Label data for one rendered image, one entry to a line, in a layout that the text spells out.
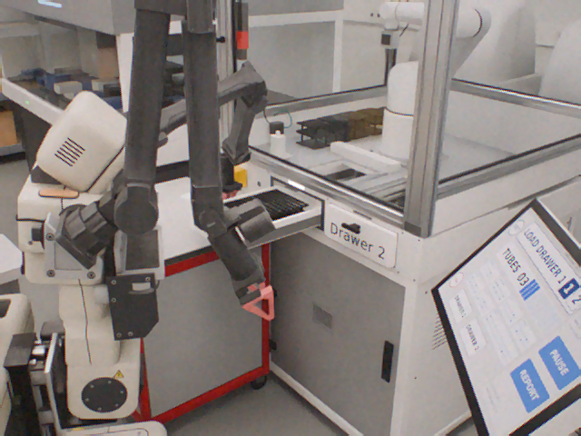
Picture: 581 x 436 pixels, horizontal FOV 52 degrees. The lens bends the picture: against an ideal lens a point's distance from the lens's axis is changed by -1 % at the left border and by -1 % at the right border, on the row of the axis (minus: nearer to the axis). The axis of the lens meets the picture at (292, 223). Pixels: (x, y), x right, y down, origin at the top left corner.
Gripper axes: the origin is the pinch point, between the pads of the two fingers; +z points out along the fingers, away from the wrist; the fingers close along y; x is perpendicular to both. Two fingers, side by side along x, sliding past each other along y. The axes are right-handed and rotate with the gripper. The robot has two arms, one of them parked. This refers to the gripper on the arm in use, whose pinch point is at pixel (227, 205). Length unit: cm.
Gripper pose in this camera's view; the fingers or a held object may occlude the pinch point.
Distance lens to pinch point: 221.8
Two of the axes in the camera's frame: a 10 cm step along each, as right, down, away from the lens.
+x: -6.2, 3.3, -7.1
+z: -0.2, 9.0, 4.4
